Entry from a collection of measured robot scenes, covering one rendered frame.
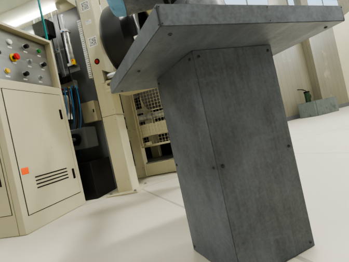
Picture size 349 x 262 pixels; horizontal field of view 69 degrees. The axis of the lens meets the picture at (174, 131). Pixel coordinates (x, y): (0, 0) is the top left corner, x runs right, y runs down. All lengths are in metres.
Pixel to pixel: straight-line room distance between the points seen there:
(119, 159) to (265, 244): 1.52
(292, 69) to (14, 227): 7.77
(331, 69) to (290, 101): 2.19
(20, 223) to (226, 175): 1.34
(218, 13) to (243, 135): 0.29
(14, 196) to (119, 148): 0.77
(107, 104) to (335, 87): 8.45
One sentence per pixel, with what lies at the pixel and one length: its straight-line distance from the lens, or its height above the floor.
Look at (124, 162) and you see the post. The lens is 2.03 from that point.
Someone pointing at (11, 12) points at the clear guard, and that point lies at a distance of 2.13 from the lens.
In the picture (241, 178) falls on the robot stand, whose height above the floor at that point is 0.24.
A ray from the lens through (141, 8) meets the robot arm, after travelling 0.85.
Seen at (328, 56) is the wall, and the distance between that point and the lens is 9.78.
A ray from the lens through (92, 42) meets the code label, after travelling 2.20.
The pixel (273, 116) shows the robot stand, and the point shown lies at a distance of 0.72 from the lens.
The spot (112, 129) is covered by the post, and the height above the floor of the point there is 0.51.
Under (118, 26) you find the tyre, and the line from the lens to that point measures 1.89.
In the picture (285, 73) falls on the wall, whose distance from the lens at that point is 8.11.
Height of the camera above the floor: 0.38
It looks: level
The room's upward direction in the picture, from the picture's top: 12 degrees counter-clockwise
